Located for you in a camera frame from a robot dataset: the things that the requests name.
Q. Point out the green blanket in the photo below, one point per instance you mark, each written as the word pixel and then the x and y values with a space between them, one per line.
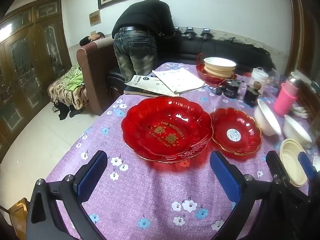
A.
pixel 75 85

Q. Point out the dark clothes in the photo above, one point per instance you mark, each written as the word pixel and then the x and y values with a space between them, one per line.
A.
pixel 63 112

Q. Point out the brown sofa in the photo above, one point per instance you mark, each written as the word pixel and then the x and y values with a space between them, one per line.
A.
pixel 95 80

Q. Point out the dark brown bottle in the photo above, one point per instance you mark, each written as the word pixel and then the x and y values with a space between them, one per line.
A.
pixel 251 96

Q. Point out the wooden door frame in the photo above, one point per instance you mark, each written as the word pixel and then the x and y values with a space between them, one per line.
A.
pixel 300 42

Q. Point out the wooden cabinet doors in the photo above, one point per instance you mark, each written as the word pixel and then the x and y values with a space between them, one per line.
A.
pixel 25 67

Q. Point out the black and white book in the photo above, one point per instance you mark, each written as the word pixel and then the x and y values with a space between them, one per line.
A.
pixel 140 82

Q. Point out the black round device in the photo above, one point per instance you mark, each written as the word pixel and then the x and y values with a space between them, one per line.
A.
pixel 230 90

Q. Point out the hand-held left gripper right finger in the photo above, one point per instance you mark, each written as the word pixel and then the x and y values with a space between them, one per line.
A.
pixel 225 177

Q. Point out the brown patterned blanket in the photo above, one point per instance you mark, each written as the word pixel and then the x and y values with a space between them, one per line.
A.
pixel 65 92

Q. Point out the purple floral tablecloth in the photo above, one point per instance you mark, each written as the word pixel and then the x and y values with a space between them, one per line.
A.
pixel 150 192

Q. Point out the small red plate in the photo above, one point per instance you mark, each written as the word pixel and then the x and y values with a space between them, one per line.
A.
pixel 222 130

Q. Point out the white plastic cup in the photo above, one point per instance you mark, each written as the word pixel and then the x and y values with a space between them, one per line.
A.
pixel 260 80

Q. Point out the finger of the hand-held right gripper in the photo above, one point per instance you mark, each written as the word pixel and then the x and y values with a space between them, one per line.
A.
pixel 306 165
pixel 275 162

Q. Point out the red plate under bowls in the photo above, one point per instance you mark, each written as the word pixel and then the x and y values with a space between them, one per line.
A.
pixel 202 73

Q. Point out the white foam bowl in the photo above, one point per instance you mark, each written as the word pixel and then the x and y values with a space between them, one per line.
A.
pixel 295 132
pixel 265 120

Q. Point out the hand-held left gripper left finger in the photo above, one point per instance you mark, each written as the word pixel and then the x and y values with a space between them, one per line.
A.
pixel 92 177

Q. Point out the white gloves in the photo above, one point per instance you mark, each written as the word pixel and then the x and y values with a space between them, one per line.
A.
pixel 300 112

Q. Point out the large red plate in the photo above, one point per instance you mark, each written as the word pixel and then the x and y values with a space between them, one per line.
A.
pixel 140 130

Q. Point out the black device on sofa back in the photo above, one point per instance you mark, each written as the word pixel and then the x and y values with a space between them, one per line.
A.
pixel 189 31
pixel 177 29
pixel 206 33

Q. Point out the white paper booklet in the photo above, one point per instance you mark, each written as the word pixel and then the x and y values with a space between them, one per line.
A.
pixel 180 80

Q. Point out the black leather sofa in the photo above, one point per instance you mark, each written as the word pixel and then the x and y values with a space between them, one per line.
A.
pixel 200 46

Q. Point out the bottle with pink knit sleeve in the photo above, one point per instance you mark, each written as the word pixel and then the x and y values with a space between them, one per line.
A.
pixel 285 100

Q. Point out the cardboard box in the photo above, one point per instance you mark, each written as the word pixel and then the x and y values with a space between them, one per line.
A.
pixel 18 212

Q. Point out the small wall plaque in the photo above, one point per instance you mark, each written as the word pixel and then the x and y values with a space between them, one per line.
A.
pixel 94 18

